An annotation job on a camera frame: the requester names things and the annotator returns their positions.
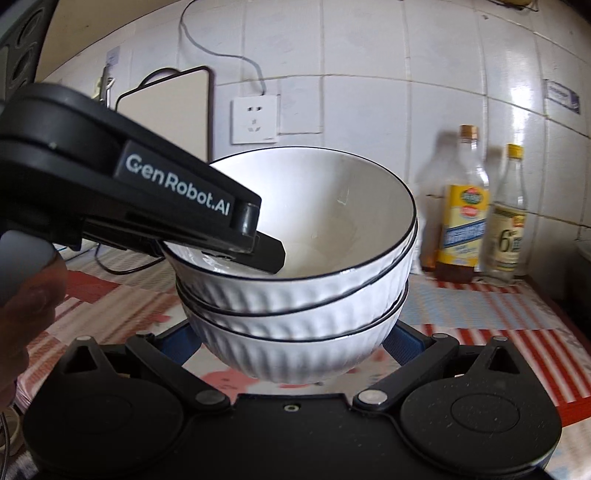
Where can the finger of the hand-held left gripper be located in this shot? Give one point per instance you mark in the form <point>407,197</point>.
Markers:
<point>270,256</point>

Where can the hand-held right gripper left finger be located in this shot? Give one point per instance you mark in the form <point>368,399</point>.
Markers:
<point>178,344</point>

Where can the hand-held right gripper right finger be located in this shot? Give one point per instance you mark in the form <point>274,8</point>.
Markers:
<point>406,344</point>

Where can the white ribbed bowl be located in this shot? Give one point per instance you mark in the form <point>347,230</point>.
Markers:
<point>286,360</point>
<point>286,326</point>
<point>332,207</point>

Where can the person's left hand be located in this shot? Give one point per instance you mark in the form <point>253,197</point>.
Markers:
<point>27,323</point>

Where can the striped tablecloth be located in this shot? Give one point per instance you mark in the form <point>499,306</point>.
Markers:
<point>485,314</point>

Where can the white cutting board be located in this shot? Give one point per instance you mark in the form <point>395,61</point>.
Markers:
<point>175,106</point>

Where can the yellow label oil bottle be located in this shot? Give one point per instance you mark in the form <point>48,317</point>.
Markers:
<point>461,221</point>

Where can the clear vinegar bottle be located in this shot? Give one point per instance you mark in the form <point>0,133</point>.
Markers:
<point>505,240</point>

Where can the empty clear bottle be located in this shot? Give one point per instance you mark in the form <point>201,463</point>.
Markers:
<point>431,184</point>

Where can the clear adhesive wall hook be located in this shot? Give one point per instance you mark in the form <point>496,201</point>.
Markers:
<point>113,55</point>

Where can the white wall socket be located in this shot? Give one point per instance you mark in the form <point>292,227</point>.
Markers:
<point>255,119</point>

